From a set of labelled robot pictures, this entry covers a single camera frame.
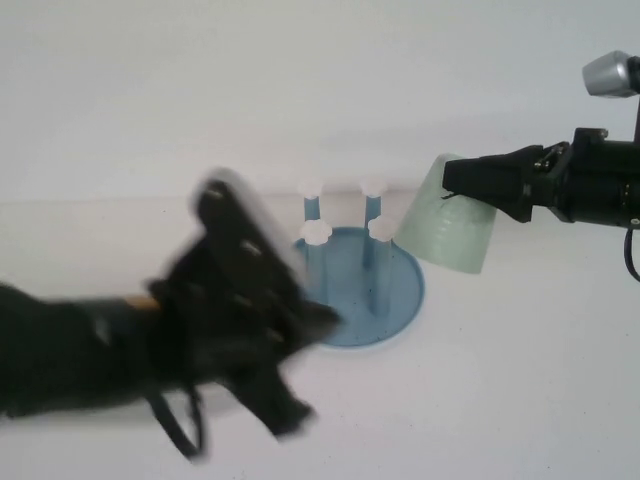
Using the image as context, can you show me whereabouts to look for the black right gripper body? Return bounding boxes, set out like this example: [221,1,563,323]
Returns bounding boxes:
[519,126,614,226]

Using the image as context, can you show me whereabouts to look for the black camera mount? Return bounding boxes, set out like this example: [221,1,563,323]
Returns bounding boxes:
[630,64,640,145]
[192,182,302,322]

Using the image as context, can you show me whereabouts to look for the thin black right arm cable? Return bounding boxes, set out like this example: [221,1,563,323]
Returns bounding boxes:
[621,225,640,283]

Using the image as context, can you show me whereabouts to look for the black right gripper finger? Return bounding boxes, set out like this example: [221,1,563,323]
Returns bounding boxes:
[442,156,529,224]
[477,144,545,170]

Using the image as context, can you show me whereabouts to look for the blue cup stand white caps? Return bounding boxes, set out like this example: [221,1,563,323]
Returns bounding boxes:
[288,175,428,353]

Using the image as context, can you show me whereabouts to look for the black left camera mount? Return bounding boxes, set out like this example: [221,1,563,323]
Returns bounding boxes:
[192,182,302,322]

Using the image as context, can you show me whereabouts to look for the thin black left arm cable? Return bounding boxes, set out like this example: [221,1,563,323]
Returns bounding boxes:
[148,382,208,458]

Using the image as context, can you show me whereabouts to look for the light green plastic cup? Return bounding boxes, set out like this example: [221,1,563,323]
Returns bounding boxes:
[397,153,498,277]

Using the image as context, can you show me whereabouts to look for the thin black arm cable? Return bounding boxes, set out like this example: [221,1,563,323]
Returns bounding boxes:
[621,225,640,283]
[148,382,208,458]

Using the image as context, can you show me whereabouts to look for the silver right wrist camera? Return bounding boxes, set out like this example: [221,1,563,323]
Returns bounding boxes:
[581,49,640,100]

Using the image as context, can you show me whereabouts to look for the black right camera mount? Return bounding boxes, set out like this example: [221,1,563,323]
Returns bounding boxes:
[630,64,640,145]

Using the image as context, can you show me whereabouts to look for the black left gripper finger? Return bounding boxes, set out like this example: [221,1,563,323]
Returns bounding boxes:
[248,368,318,438]
[294,299,347,347]

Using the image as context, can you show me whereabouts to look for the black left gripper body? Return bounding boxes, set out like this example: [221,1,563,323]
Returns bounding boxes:
[144,269,312,402]

